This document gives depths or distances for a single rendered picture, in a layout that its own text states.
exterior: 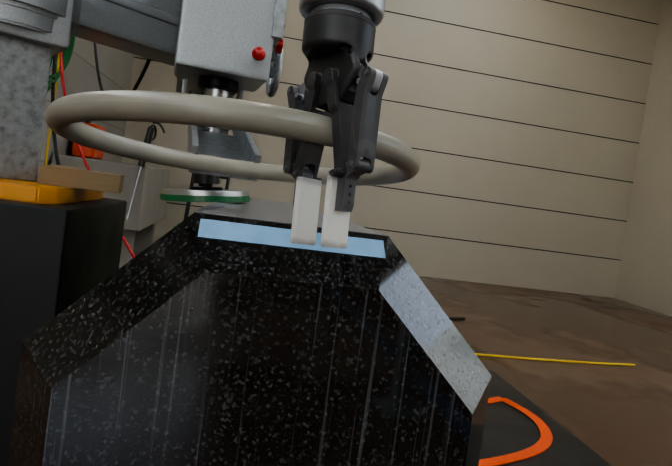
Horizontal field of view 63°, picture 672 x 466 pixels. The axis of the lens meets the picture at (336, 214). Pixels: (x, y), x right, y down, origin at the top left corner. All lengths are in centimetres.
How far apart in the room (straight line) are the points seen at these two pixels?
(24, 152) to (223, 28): 67
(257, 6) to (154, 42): 59
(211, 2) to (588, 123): 653
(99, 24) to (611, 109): 670
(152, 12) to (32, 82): 43
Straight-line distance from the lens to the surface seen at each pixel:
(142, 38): 188
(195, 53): 134
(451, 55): 682
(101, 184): 161
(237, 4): 138
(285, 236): 89
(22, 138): 171
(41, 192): 150
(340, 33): 56
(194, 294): 83
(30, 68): 172
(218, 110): 53
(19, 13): 167
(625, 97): 788
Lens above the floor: 87
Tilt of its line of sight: 2 degrees down
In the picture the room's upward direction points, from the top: 8 degrees clockwise
